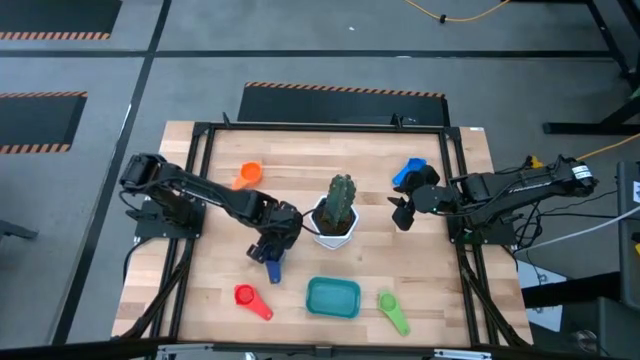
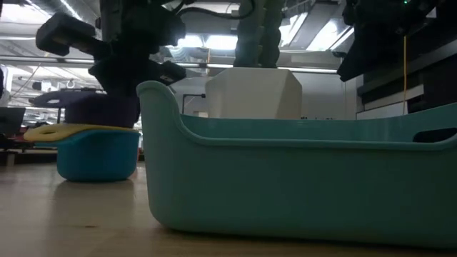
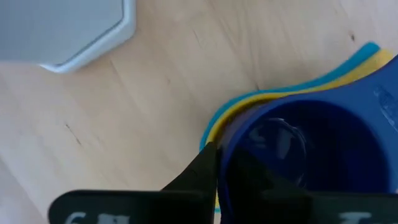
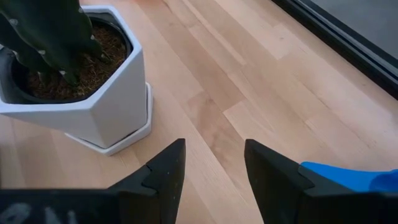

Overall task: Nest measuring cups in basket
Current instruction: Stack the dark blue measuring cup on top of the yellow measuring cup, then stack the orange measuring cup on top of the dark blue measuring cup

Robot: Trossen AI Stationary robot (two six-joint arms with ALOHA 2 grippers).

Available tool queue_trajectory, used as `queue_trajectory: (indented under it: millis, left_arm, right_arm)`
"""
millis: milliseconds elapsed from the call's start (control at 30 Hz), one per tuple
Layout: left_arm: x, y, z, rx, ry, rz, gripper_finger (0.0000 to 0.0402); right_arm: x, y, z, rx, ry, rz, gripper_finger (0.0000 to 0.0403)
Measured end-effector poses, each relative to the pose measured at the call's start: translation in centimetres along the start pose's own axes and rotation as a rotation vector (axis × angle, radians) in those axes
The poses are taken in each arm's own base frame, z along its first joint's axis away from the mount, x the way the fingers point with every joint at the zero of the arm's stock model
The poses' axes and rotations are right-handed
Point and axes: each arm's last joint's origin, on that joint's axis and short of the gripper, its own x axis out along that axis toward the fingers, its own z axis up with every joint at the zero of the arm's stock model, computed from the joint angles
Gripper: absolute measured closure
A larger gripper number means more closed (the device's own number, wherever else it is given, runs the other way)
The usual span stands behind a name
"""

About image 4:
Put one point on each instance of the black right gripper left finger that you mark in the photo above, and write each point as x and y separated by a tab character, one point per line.
161	186

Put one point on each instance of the white hexagonal plant pot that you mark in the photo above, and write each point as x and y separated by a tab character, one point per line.
118	109

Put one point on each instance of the green cactus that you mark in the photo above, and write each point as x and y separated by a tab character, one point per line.
53	34

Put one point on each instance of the black aluminium table frame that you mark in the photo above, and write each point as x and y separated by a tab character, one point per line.
357	60

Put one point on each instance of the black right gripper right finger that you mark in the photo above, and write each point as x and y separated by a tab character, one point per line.
273	186

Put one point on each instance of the blue measuring cup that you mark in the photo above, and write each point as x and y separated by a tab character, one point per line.
348	179

